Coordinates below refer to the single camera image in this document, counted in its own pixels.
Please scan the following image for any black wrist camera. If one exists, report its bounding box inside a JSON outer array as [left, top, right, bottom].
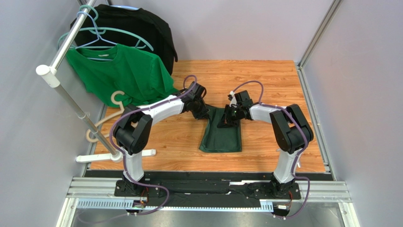
[[235, 90, 254, 107], [187, 82, 207, 99]]

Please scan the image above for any white metal clothes rack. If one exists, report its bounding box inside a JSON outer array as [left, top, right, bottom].
[[35, 0, 157, 164]]

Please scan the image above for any dark green cloth napkin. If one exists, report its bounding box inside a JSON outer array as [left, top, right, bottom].
[[199, 105, 242, 153]]

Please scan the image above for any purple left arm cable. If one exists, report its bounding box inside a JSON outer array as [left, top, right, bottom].
[[108, 74, 198, 216]]

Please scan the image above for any teal plastic hanger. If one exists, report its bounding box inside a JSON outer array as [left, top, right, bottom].
[[57, 4, 155, 52]]

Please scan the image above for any aluminium frame rail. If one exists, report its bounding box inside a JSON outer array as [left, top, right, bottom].
[[67, 177, 351, 212]]

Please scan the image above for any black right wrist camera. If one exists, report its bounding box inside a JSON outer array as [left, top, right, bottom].
[[235, 90, 254, 107]]

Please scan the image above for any bright green t-shirt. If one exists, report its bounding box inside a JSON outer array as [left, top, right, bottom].
[[66, 44, 177, 107]]

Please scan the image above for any light blue wire hanger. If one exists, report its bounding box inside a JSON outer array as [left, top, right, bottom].
[[75, 11, 117, 49]]

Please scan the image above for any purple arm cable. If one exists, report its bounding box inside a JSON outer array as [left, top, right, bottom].
[[108, 74, 198, 216], [231, 80, 312, 219]]

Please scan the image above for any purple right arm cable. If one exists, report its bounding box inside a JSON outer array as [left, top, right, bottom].
[[231, 80, 312, 219]]

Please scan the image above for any beige plastic hanger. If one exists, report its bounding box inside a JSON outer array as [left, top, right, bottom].
[[85, 91, 125, 143]]

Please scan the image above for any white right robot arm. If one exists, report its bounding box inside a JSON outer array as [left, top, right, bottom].
[[217, 104, 314, 191]]

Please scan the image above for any black t-shirt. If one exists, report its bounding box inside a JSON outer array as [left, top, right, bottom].
[[71, 4, 179, 76]]

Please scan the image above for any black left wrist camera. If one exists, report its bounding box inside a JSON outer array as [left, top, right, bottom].
[[187, 82, 207, 99]]

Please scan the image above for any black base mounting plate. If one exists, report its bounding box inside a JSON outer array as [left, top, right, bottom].
[[114, 179, 301, 200]]

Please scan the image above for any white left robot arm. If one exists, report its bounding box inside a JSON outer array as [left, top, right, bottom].
[[109, 95, 209, 189]]

